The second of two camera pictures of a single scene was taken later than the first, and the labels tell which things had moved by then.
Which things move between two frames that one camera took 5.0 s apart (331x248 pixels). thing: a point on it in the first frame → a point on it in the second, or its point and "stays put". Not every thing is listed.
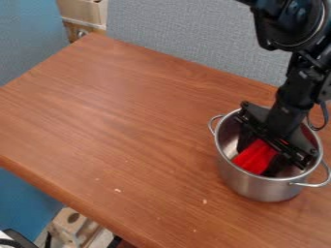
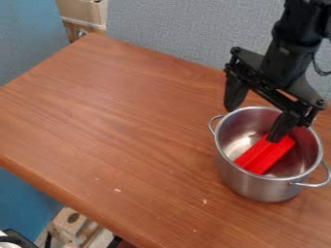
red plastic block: x=256 y=157 stays put
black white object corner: x=12 y=239 stays put
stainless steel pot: x=252 y=187 stays put
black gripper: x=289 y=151 → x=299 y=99
